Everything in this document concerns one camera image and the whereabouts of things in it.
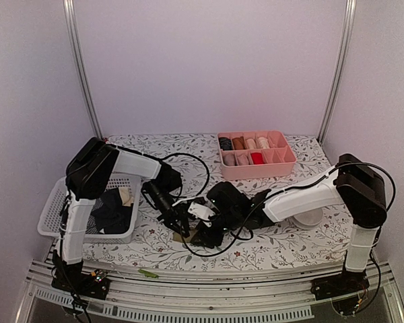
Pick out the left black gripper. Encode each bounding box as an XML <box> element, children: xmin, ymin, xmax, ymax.
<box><xmin>146</xmin><ymin>182</ymin><xmax>191</xmax><ymax>239</ymax></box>

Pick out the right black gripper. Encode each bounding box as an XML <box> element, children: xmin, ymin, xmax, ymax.
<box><xmin>189</xmin><ymin>208</ymin><xmax>242</xmax><ymax>249</ymax></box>

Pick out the olive green underwear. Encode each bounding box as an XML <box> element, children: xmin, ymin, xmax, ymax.
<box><xmin>172</xmin><ymin>227</ymin><xmax>203</xmax><ymax>246</ymax></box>

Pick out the grey striped underwear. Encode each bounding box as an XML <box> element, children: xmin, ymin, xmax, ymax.
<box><xmin>86</xmin><ymin>215</ymin><xmax>98</xmax><ymax>234</ymax></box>

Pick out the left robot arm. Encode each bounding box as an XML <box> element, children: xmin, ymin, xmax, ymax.
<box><xmin>59</xmin><ymin>137</ymin><xmax>182</xmax><ymax>265</ymax></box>

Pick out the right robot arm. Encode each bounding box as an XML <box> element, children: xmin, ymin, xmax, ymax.
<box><xmin>201</xmin><ymin>153</ymin><xmax>393</xmax><ymax>293</ymax></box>

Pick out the cream underwear in basket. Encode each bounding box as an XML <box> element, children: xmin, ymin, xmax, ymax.
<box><xmin>119</xmin><ymin>186</ymin><xmax>134</xmax><ymax>207</ymax></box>

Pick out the dark navy underwear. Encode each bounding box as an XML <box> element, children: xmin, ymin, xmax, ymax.
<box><xmin>90</xmin><ymin>188</ymin><xmax>134</xmax><ymax>235</ymax></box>

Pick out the grey pink rolled underwear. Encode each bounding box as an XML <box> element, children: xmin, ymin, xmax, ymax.
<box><xmin>223</xmin><ymin>153</ymin><xmax>236</xmax><ymax>167</ymax></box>

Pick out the mauve rolled underwear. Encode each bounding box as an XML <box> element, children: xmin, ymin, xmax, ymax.
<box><xmin>236</xmin><ymin>154</ymin><xmax>250</xmax><ymax>166</ymax></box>

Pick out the black striped rolled underwear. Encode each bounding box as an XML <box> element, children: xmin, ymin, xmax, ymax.
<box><xmin>218</xmin><ymin>137</ymin><xmax>234</xmax><ymax>151</ymax></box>

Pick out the red rolled underwear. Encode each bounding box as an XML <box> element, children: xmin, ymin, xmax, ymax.
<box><xmin>250</xmin><ymin>152</ymin><xmax>264</xmax><ymax>165</ymax></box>

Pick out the brown rolled underwear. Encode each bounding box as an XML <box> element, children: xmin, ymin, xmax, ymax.
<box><xmin>232</xmin><ymin>136</ymin><xmax>246</xmax><ymax>150</ymax></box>

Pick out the pale pink rolled underwear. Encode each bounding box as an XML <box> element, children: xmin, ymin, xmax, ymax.
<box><xmin>245</xmin><ymin>138</ymin><xmax>257</xmax><ymax>149</ymax></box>

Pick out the cream rolled underwear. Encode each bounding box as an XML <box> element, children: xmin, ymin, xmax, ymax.
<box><xmin>257</xmin><ymin>136</ymin><xmax>270</xmax><ymax>149</ymax></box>

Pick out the floral tablecloth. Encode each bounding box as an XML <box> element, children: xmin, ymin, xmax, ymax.
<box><xmin>83</xmin><ymin>134</ymin><xmax>352</xmax><ymax>272</ymax></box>

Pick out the green tape scrap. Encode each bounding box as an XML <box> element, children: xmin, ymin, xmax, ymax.
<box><xmin>137</xmin><ymin>268</ymin><xmax>159</xmax><ymax>279</ymax></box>

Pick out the pink divided organizer box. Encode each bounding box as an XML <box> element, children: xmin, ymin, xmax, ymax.
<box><xmin>217</xmin><ymin>130</ymin><xmax>296</xmax><ymax>180</ymax></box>

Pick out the white bowl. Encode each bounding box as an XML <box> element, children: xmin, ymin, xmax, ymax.
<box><xmin>291</xmin><ymin>209</ymin><xmax>323</xmax><ymax>230</ymax></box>

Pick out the white plastic laundry basket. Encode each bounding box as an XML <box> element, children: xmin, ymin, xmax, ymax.
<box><xmin>37</xmin><ymin>176</ymin><xmax>142</xmax><ymax>244</ymax></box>

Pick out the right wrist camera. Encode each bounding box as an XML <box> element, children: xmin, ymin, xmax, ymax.
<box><xmin>188</xmin><ymin>202</ymin><xmax>217</xmax><ymax>227</ymax></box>

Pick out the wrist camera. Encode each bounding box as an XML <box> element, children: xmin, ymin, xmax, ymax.
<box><xmin>172</xmin><ymin>196</ymin><xmax>207</xmax><ymax>207</ymax></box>
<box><xmin>188</xmin><ymin>202</ymin><xmax>217</xmax><ymax>227</ymax></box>

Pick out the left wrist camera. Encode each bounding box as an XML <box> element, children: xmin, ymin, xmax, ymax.
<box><xmin>172</xmin><ymin>196</ymin><xmax>207</xmax><ymax>207</ymax></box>

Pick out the right black cable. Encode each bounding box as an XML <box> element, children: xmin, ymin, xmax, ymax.
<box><xmin>180</xmin><ymin>201</ymin><xmax>267</xmax><ymax>258</ymax></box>

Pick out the left black cable loop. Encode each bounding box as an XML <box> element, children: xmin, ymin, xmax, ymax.
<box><xmin>161</xmin><ymin>153</ymin><xmax>211</xmax><ymax>199</ymax></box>

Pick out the aluminium front rail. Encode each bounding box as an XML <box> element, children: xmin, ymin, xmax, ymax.
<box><xmin>15</xmin><ymin>260</ymin><xmax>404</xmax><ymax>322</ymax></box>

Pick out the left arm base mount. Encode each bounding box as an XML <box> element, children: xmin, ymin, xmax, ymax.
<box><xmin>51</xmin><ymin>258</ymin><xmax>110</xmax><ymax>300</ymax></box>

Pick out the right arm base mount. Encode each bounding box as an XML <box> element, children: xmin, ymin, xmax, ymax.
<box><xmin>310</xmin><ymin>269</ymin><xmax>370</xmax><ymax>300</ymax></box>

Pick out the left aluminium frame post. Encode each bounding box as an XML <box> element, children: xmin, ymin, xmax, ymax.
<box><xmin>63</xmin><ymin>0</ymin><xmax>103</xmax><ymax>139</ymax></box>

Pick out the aluminium frame post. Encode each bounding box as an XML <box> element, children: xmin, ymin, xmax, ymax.
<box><xmin>317</xmin><ymin>0</ymin><xmax>357</xmax><ymax>147</ymax></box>
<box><xmin>63</xmin><ymin>0</ymin><xmax>103</xmax><ymax>139</ymax></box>

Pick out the right aluminium frame post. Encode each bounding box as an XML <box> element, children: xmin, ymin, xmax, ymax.
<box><xmin>317</xmin><ymin>0</ymin><xmax>357</xmax><ymax>147</ymax></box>

